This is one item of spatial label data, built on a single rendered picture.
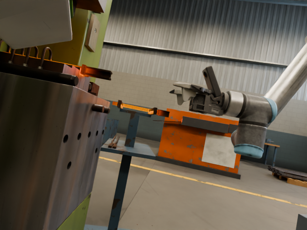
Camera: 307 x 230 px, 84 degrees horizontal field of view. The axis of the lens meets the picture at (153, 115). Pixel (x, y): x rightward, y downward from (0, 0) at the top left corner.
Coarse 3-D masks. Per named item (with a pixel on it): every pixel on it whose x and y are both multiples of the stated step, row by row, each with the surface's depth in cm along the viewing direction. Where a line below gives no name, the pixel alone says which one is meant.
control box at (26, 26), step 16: (0, 0) 14; (16, 0) 14; (32, 0) 15; (48, 0) 16; (64, 0) 16; (0, 16) 16; (16, 16) 17; (32, 16) 17; (48, 16) 18; (64, 16) 19; (0, 32) 18; (16, 32) 19; (32, 32) 20; (48, 32) 22; (64, 32) 23; (16, 48) 23
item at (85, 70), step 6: (18, 54) 63; (48, 60) 63; (78, 66) 62; (84, 66) 61; (84, 72) 62; (90, 72) 63; (96, 72) 63; (102, 72) 63; (108, 72) 62; (102, 78) 64; (108, 78) 62
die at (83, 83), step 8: (0, 56) 52; (8, 56) 52; (16, 56) 52; (24, 56) 52; (32, 64) 51; (48, 64) 51; (56, 64) 51; (64, 64) 51; (64, 72) 52; (72, 72) 57; (80, 80) 63; (88, 80) 70; (80, 88) 64
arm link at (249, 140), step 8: (240, 120) 62; (240, 128) 61; (248, 128) 58; (256, 128) 57; (264, 128) 58; (240, 136) 60; (248, 136) 58; (256, 136) 57; (264, 136) 58; (240, 144) 59; (248, 144) 58; (256, 144) 57; (264, 144) 59; (240, 152) 59; (248, 152) 58; (256, 152) 57
